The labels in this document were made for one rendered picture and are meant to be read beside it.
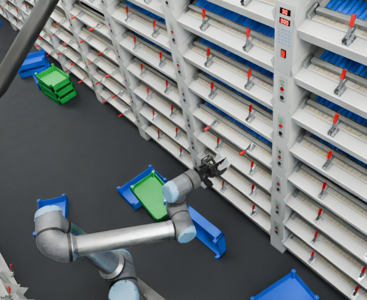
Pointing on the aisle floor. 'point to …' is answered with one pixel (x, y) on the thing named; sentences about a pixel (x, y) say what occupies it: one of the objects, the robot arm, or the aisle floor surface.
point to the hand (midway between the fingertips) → (226, 161)
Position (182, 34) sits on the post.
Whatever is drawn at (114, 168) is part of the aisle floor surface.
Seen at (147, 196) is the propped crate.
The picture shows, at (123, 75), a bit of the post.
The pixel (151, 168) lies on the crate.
